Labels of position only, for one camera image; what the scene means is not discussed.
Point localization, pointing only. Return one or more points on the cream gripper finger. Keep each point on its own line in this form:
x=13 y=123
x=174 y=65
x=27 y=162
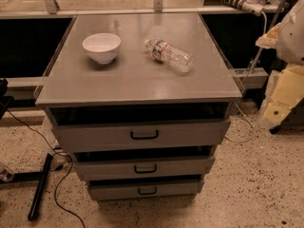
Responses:
x=269 y=39
x=284 y=91

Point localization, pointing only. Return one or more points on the grey top drawer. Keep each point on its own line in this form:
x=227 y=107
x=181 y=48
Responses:
x=98 y=137

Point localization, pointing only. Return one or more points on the grey drawer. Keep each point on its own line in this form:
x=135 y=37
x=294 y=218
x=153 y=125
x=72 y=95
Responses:
x=143 y=168
x=145 y=188
x=98 y=137

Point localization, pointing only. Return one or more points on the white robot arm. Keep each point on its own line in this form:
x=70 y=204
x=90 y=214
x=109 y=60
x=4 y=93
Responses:
x=287 y=38

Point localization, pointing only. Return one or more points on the grey middle drawer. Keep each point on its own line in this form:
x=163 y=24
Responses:
x=143 y=168

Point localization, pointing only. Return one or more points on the grey bottom drawer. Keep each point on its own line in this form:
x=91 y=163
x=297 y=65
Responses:
x=145 y=188

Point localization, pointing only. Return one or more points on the grey drawer cabinet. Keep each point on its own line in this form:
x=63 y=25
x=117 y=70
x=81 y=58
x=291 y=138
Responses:
x=135 y=88

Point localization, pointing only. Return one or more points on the white power strip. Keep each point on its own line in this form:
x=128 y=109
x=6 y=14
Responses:
x=244 y=5

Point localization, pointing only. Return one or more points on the clear plastic water bottle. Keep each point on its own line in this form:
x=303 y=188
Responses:
x=174 y=57

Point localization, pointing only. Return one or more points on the white ceramic bowl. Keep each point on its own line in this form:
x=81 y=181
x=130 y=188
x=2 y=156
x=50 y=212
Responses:
x=102 y=48

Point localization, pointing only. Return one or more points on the black device at left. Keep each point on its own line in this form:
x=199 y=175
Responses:
x=5 y=101

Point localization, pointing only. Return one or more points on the black metal floor bar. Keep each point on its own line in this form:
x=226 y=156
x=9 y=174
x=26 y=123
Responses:
x=34 y=209

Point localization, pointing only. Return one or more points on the metal frame rail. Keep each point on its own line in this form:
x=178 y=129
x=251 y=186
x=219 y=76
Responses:
x=28 y=88

